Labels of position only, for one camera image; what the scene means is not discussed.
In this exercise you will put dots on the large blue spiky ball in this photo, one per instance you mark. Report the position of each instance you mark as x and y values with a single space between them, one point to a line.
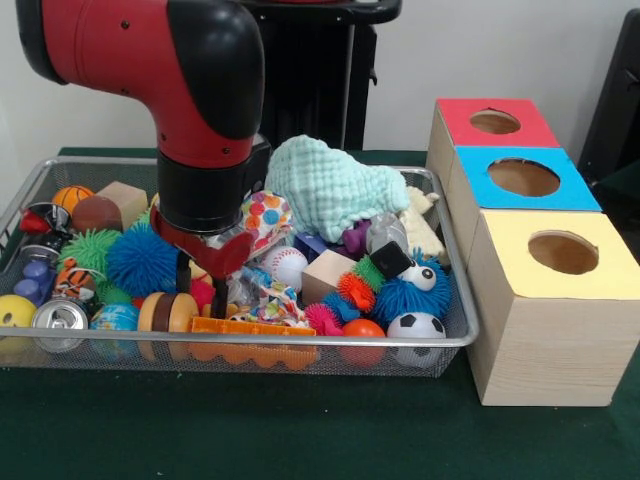
140 262

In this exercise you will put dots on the orange plastic toy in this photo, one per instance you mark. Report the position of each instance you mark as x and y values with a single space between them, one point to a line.
250 328

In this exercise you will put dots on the clear mesh bin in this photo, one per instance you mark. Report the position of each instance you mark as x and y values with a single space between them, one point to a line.
250 355

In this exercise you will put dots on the brown burger toy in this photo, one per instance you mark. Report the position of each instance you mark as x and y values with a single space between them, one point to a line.
160 312

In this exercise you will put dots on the small wooden block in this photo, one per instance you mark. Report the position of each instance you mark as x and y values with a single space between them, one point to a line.
122 203
328 275

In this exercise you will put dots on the mint green cloth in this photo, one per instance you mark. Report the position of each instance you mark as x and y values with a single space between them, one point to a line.
335 190

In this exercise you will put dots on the small white baseball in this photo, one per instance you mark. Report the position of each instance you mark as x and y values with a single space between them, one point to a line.
287 268

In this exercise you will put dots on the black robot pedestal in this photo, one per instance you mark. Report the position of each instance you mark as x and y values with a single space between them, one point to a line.
320 90

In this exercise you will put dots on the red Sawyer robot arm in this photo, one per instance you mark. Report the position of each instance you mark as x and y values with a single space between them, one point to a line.
150 70

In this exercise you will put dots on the small blue spiky ball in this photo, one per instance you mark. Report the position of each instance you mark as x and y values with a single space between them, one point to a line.
400 298

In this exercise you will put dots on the wooden box with three holes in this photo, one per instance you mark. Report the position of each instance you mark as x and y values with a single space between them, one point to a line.
540 340

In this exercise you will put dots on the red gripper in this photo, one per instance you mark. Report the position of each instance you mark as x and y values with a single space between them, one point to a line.
205 250

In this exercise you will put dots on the colourful printed packet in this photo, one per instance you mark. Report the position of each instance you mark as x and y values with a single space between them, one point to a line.
268 218

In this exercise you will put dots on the small soccer ball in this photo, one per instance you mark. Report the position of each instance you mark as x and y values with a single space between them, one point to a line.
415 326

